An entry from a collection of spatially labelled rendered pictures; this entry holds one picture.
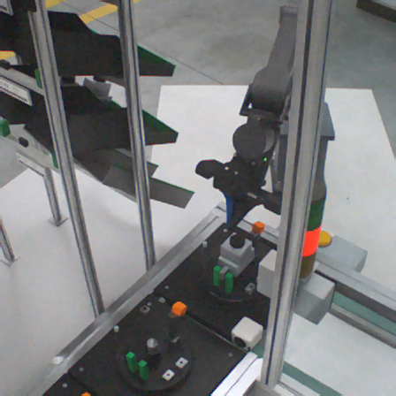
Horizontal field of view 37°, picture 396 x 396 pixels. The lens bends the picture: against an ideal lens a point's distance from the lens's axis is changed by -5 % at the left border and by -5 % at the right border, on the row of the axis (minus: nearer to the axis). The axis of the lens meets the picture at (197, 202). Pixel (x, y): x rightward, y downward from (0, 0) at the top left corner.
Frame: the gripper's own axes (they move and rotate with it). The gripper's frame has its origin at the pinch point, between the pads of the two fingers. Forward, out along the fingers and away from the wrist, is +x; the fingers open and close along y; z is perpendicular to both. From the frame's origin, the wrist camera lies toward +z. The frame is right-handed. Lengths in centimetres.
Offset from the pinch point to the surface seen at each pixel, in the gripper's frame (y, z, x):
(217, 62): -151, -230, -3
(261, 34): -150, -270, -28
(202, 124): -47, -59, 0
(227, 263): 0.2, -4.0, 11.3
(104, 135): -22.9, 13.6, -6.1
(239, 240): 0.7, -4.5, 6.2
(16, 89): -28.2, 32.4, -12.5
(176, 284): -9.0, -4.2, 21.0
